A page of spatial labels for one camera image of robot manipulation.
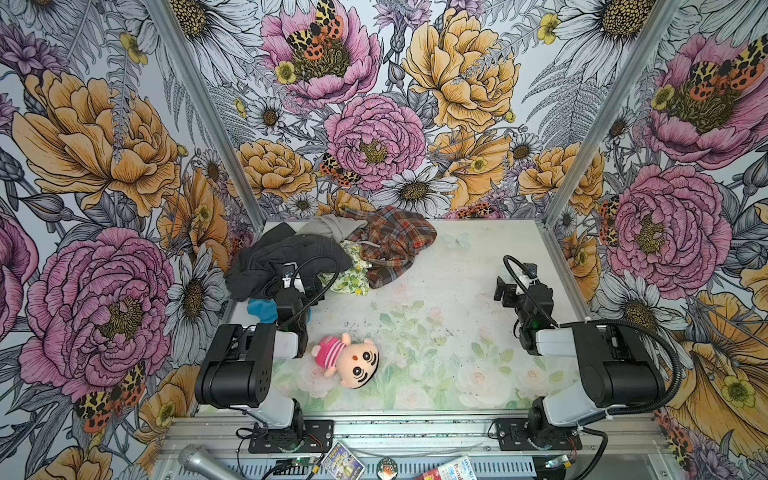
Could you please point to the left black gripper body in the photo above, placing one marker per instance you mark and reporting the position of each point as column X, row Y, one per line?
column 304, row 319

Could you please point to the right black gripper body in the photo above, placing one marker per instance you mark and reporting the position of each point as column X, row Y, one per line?
column 513, row 300

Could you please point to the teal blue cloth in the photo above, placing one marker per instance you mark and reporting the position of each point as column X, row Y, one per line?
column 265, row 310

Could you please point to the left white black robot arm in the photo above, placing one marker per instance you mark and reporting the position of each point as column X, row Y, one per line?
column 237, row 370

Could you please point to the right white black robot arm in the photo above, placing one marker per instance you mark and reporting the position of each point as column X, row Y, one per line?
column 616, row 375

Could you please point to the dark grey black cloth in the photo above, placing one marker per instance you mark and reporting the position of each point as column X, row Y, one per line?
column 256, row 271

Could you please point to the green yellow floral cloth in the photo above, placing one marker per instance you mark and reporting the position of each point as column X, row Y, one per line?
column 354, row 280

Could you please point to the light grey cloth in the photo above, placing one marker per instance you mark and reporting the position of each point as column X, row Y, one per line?
column 331, row 226

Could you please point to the red plaid cloth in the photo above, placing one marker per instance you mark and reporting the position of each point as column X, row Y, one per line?
column 390, row 239

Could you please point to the plush doll pink shirt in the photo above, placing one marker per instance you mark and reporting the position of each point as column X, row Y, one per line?
column 354, row 363

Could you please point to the colourful card pack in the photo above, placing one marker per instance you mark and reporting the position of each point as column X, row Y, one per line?
column 341, row 464

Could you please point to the silver microphone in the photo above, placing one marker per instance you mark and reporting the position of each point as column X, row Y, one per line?
column 197, row 459

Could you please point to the red white snack packet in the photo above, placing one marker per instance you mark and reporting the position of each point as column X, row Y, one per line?
column 456, row 469

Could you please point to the small round badge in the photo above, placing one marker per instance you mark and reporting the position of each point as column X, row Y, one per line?
column 387, row 469

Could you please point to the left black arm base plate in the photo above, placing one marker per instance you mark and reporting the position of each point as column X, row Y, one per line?
column 306, row 436

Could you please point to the right aluminium frame post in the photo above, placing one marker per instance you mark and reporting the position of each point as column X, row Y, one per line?
column 659, row 20

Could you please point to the aluminium frame post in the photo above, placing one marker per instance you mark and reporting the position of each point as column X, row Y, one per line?
column 659, row 20
column 185, row 62

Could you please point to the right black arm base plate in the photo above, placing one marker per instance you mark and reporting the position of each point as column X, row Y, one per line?
column 515, row 434

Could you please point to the front aluminium rail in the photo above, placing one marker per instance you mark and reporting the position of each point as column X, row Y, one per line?
column 421, row 441

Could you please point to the left aluminium frame post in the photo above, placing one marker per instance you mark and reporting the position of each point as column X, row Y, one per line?
column 185, row 62

